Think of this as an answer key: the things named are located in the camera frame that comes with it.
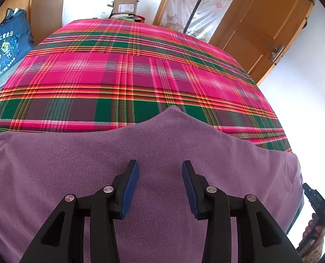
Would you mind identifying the wooden wardrobe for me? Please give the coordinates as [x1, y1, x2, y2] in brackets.
[0, 0, 64, 44]

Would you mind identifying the blue printed tote bag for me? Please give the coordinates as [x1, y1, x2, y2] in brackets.
[0, 8, 35, 77]

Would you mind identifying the brown cardboard box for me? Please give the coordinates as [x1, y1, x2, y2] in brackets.
[111, 0, 139, 15]

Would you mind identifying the red patterned storage basket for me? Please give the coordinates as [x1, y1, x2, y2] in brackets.
[115, 15, 145, 24]

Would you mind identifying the pink plaid tablecloth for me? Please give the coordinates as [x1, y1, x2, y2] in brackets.
[0, 19, 291, 152]

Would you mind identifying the metal door handle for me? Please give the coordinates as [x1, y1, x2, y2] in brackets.
[266, 44, 285, 64]

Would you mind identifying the person's right hand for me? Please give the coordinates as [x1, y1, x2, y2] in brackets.
[302, 213, 325, 259]

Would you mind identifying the transparent printed door curtain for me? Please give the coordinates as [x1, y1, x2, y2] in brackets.
[155, 0, 233, 42]

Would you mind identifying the purple fleece garment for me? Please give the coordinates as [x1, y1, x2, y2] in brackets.
[0, 107, 303, 262]

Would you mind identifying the wooden room door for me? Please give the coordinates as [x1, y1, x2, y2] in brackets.
[209, 0, 315, 84]

